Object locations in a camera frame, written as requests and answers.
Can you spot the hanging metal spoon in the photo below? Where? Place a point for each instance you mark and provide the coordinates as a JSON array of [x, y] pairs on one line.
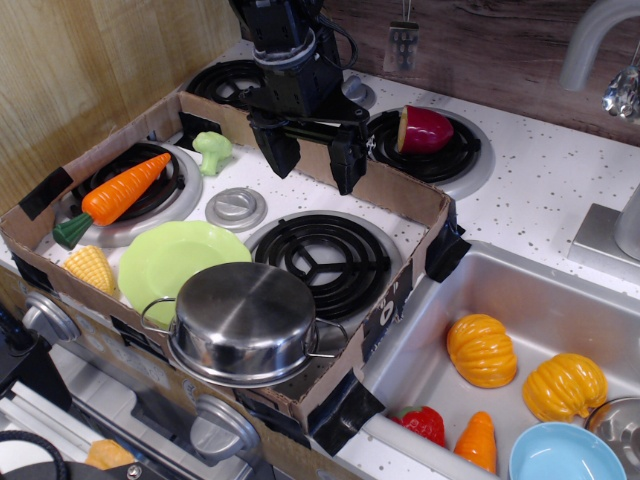
[[621, 97]]

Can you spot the back left stove burner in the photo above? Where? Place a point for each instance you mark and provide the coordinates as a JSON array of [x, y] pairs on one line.
[[223, 82]]

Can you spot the front silver stove knob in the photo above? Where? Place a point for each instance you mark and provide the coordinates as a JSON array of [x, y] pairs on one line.
[[236, 209]]

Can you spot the stove burner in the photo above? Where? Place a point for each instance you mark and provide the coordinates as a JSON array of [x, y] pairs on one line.
[[223, 82], [171, 197], [459, 169], [345, 261]]

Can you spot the red toy strawberry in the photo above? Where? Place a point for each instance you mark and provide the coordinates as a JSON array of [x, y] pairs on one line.
[[423, 421]]

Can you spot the front right stove burner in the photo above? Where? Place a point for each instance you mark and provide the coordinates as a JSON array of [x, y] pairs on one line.
[[345, 261]]

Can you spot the hanging metal spatula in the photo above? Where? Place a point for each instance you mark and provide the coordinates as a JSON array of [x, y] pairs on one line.
[[402, 42]]

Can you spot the light blue plastic bowl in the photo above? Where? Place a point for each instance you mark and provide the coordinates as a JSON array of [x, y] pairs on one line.
[[562, 451]]

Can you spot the orange toy pumpkin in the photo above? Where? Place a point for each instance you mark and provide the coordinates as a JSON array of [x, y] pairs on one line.
[[481, 351], [566, 386]]

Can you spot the light green plastic plate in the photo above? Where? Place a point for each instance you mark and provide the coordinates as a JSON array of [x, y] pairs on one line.
[[159, 261]]

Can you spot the silver stove knob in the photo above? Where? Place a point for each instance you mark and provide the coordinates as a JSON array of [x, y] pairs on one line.
[[236, 209], [358, 92]]

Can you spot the brown cardboard fence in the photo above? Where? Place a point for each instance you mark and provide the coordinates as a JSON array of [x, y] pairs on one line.
[[336, 405]]

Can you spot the front left stove burner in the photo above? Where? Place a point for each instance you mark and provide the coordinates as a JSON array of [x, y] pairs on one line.
[[171, 197]]

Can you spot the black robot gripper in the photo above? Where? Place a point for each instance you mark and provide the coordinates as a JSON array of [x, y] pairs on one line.
[[305, 85]]

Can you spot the yellow toy corn cob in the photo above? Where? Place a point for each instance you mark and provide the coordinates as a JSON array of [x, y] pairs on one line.
[[90, 265]]

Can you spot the left oven front knob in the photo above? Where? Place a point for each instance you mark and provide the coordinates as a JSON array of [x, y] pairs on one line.
[[48, 320]]

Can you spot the stainless steel pot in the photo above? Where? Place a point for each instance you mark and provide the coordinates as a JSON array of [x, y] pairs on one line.
[[244, 325]]

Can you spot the back right stove burner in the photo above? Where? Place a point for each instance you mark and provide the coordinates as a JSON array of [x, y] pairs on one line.
[[459, 169]]

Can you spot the red toy apple half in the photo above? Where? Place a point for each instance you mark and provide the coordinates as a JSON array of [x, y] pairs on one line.
[[422, 131]]

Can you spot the small orange toy carrot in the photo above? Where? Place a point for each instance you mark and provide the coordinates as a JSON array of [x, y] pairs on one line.
[[477, 442]]

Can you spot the back silver stove knob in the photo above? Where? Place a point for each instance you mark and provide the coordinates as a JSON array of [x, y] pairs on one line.
[[358, 92]]

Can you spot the oven knob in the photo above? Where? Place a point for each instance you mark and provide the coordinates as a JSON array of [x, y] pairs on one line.
[[48, 320], [219, 431]]

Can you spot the right orange toy pumpkin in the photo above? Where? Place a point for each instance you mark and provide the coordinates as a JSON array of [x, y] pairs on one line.
[[566, 386]]

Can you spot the left orange toy pumpkin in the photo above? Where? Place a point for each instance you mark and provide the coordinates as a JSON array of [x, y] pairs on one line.
[[481, 351]]

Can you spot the right oven front knob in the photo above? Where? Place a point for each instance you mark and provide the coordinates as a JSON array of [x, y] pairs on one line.
[[219, 431]]

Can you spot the stainless steel sink basin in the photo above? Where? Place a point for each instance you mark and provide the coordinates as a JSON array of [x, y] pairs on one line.
[[544, 311]]

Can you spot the yellow toy food piece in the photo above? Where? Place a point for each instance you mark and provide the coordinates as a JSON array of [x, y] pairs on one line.
[[107, 454]]

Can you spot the green toy broccoli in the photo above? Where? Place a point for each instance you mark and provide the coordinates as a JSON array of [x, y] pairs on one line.
[[215, 150]]

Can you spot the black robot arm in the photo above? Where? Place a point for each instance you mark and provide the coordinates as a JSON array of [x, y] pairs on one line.
[[294, 47]]

